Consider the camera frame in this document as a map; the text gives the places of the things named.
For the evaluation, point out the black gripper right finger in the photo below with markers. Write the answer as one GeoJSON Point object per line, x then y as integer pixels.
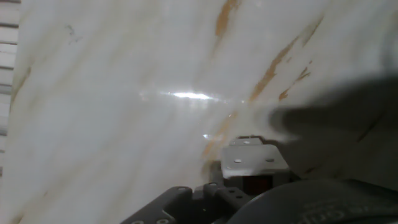
{"type": "Point", "coordinates": [294, 178]}

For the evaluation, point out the marble pattern mat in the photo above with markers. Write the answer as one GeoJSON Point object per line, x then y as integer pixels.
{"type": "Point", "coordinates": [124, 93]}

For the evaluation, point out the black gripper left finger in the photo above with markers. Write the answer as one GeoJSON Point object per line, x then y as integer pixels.
{"type": "Point", "coordinates": [174, 203]}

